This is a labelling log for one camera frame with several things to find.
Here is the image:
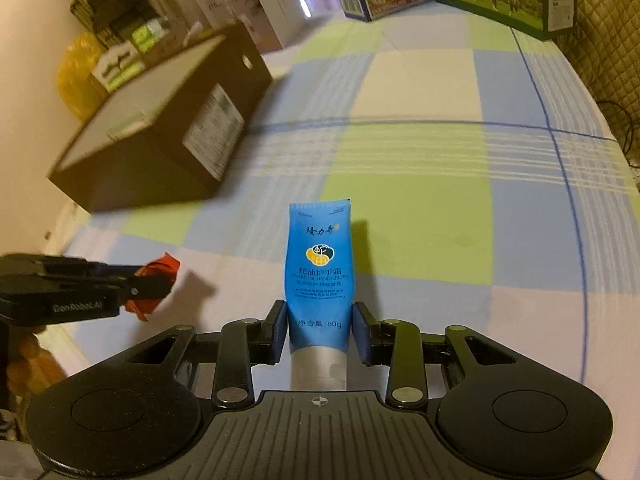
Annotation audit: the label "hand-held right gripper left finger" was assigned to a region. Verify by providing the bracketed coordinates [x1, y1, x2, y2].
[122, 299, 288, 408]

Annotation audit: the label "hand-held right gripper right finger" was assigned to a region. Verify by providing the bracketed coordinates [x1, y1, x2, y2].
[352, 301, 518, 408]

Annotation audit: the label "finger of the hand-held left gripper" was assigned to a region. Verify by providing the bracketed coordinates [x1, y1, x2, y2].
[117, 276, 174, 311]
[45, 256, 151, 281]

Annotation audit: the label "red snack packet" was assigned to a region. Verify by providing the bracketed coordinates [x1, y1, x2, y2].
[122, 254, 181, 322]

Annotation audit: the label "blue hand cream tube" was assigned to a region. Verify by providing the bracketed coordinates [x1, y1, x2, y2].
[282, 199, 357, 391]

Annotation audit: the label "brown cardboard box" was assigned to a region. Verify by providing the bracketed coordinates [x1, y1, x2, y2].
[46, 22, 275, 214]

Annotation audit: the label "person's left hand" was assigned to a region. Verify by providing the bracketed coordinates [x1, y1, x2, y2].
[7, 327, 68, 398]

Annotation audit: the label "checked tablecloth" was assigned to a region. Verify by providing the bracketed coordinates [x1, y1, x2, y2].
[40, 0, 633, 401]

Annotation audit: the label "yellow plastic bag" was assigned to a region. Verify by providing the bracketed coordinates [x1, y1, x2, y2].
[56, 32, 108, 121]

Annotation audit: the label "green white tissue packs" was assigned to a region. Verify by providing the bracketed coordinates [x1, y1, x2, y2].
[90, 42, 146, 93]

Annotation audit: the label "stack of green tissue packs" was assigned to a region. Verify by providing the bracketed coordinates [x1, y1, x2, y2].
[130, 17, 171, 53]

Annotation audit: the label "white humidifier box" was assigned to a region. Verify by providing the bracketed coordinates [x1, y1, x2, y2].
[194, 0, 313, 53]

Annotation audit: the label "chair with quilted cover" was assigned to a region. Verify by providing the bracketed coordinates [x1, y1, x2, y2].
[555, 0, 640, 111]

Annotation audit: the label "black cables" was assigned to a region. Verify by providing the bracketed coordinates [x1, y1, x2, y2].
[597, 100, 640, 171]

